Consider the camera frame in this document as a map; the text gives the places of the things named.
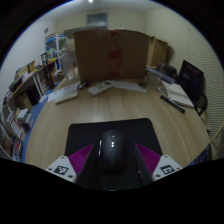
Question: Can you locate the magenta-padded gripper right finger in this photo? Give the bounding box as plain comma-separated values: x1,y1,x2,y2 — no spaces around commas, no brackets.
134,143,184,185

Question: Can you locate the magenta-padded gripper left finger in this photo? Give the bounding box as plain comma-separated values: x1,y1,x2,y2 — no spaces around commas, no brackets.
44,143,95,184

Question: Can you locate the black computer mouse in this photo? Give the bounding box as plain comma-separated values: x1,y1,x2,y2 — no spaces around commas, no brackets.
98,129,128,173

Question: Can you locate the black mouse pad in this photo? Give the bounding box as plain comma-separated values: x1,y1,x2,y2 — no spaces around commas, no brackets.
64,117,164,191

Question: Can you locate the white shelf unit with books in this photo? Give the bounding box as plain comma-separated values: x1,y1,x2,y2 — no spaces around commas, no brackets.
0,99,34,161

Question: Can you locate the black marker pen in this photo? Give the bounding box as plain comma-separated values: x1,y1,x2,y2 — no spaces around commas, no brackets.
159,94,186,115

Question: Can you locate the pile of books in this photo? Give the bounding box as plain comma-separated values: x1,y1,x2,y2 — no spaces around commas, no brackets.
16,107,34,129

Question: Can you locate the black office chair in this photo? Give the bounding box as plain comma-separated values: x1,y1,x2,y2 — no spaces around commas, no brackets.
194,91,209,117

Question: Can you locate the open white notebook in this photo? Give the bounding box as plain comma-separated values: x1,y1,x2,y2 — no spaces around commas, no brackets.
161,79,195,109

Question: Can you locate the white printed paper sheet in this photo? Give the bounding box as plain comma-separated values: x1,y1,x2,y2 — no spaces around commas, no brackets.
47,80,82,103

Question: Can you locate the small black device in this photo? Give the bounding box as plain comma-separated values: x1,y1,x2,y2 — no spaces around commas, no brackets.
76,80,90,91

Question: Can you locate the white remote control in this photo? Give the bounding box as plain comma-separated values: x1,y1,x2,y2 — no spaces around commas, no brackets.
87,80,114,97

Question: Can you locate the black monitor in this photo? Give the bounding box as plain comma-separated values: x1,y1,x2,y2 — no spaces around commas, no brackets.
175,59,205,98

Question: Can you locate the cluttered wooden desk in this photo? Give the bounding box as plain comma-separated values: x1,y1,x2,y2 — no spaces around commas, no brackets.
8,58,59,111

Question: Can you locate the black floor stand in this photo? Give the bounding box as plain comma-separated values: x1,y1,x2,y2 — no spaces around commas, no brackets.
40,52,57,90

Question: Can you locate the clear plastic water jug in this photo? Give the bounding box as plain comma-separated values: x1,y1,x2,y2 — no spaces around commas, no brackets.
60,49,77,81

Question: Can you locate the small open cardboard box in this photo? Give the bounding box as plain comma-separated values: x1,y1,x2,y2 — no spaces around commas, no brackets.
146,35,170,68

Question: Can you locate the large brown cardboard box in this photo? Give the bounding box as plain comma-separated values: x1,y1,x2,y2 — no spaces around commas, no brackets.
73,28,151,83

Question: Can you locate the blue glass display cabinet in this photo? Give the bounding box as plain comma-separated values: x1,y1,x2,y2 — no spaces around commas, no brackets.
44,32,68,64

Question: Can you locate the grey door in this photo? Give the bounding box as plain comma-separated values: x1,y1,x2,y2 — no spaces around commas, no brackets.
85,12,109,28

